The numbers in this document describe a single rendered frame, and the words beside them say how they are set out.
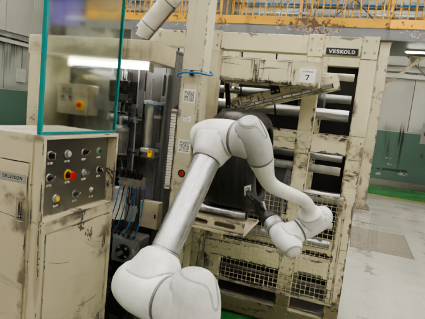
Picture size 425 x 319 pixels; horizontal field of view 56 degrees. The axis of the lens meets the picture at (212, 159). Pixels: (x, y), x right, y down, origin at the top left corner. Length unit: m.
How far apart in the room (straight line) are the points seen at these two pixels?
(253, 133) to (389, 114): 9.90
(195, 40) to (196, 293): 1.53
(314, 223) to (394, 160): 9.44
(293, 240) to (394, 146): 9.50
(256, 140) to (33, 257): 1.07
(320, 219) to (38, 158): 1.22
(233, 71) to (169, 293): 1.61
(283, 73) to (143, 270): 1.53
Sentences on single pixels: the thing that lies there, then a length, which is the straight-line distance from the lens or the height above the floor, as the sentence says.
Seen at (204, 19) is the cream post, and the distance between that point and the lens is 2.34.
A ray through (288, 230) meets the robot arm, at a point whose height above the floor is 0.96.
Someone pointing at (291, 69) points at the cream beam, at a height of 1.73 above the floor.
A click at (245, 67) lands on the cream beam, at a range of 2.49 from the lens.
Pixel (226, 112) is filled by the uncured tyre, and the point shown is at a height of 1.44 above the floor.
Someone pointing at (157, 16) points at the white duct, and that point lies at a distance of 2.80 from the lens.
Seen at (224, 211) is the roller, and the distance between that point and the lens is 2.19.
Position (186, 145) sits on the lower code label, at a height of 1.23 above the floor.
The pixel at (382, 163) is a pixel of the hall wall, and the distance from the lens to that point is 11.17.
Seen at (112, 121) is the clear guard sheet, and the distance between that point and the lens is 2.18.
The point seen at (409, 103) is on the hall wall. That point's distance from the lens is 11.27.
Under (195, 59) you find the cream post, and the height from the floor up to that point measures 1.71.
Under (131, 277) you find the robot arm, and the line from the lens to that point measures 1.33.
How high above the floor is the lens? 1.44
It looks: 7 degrees down
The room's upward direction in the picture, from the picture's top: 6 degrees clockwise
